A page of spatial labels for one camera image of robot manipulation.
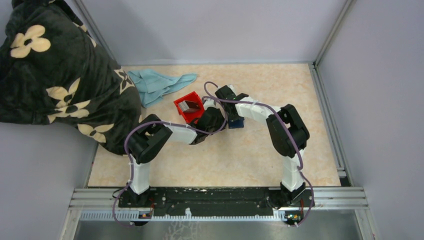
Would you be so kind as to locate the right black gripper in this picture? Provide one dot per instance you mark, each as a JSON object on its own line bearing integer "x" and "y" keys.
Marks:
{"x": 233, "y": 118}

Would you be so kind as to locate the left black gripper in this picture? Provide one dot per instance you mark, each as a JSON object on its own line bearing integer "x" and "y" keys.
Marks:
{"x": 221, "y": 120}

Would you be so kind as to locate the red plastic bin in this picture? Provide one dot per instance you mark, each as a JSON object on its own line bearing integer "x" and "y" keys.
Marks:
{"x": 192, "y": 96}

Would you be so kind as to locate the navy leather card holder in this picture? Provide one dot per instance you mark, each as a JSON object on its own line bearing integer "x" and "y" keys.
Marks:
{"x": 236, "y": 124}

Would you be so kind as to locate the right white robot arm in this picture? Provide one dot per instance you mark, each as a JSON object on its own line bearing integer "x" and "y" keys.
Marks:
{"x": 287, "y": 130}

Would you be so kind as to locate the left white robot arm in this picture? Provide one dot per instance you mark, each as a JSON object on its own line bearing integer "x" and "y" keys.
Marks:
{"x": 145, "y": 142}

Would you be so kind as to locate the cards stack in bin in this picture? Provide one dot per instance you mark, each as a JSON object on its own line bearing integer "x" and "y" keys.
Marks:
{"x": 187, "y": 106}

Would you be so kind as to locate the light blue cloth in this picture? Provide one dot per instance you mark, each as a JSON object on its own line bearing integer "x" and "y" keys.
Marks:
{"x": 152, "y": 86}

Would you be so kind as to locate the black floral fleece blanket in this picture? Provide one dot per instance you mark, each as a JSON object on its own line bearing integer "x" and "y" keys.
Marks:
{"x": 53, "y": 71}

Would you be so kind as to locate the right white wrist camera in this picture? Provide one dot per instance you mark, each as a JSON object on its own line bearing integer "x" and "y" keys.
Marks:
{"x": 231, "y": 87}

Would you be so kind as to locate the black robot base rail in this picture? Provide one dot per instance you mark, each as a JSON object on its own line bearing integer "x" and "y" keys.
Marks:
{"x": 214, "y": 203}

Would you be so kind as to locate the aluminium frame post right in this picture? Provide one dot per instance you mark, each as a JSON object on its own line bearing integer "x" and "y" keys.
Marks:
{"x": 347, "y": 7}

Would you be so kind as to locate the aluminium frame post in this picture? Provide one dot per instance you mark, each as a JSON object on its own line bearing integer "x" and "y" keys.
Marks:
{"x": 347, "y": 7}
{"x": 93, "y": 27}

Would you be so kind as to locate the aluminium frame post left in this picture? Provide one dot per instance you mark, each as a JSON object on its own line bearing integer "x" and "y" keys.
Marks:
{"x": 93, "y": 27}

